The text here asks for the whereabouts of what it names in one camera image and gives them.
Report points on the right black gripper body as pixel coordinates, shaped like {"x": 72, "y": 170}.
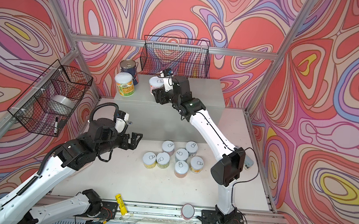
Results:
{"x": 166, "y": 97}

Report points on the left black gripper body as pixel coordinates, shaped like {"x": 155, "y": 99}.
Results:
{"x": 122, "y": 141}

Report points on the pink label can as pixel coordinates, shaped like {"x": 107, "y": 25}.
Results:
{"x": 156, "y": 83}

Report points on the green yellow peach can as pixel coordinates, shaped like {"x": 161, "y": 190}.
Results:
{"x": 124, "y": 83}

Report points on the dark blue tin can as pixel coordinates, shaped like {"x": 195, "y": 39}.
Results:
{"x": 130, "y": 66}

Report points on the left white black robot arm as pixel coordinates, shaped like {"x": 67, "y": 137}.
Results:
{"x": 107, "y": 131}

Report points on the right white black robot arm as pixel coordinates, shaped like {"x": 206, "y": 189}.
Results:
{"x": 230, "y": 159}

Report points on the yellow label can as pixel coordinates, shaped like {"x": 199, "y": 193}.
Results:
{"x": 149, "y": 160}
{"x": 196, "y": 164}

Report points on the back left pink can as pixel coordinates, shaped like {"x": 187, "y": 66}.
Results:
{"x": 168, "y": 147}

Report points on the green label can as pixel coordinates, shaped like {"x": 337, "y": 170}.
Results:
{"x": 163, "y": 160}

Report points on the center white lid can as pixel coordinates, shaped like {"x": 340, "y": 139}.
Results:
{"x": 181, "y": 155}

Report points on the white lid can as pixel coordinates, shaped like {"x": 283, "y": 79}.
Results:
{"x": 181, "y": 155}
{"x": 192, "y": 148}

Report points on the back right white lid can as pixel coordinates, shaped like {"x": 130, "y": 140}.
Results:
{"x": 192, "y": 148}

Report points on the right yellow label can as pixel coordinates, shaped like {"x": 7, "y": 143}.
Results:
{"x": 196, "y": 164}

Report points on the black marker pen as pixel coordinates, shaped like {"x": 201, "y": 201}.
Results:
{"x": 56, "y": 125}

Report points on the silver tape roll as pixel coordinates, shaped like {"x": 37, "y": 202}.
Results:
{"x": 61, "y": 105}

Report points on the yellow glue tube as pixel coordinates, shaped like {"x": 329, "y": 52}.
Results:
{"x": 121, "y": 204}

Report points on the pink tape roll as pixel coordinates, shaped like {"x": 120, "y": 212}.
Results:
{"x": 187, "y": 211}

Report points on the grey stapler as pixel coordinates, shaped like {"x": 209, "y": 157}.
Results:
{"x": 248, "y": 163}

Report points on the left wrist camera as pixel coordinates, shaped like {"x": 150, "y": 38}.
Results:
{"x": 122, "y": 117}

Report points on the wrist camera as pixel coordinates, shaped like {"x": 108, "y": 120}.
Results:
{"x": 122, "y": 117}
{"x": 166, "y": 73}

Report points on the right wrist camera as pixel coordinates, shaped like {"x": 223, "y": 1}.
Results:
{"x": 166, "y": 73}

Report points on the back black wire basket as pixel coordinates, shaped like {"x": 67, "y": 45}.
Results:
{"x": 184, "y": 56}

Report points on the black wire basket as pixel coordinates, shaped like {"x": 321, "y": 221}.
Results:
{"x": 55, "y": 94}
{"x": 184, "y": 56}

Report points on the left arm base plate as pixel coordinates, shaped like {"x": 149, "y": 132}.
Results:
{"x": 100, "y": 211}

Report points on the left black wire basket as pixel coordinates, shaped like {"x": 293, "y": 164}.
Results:
{"x": 55, "y": 94}

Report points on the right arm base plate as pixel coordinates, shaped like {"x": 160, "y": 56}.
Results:
{"x": 216, "y": 217}

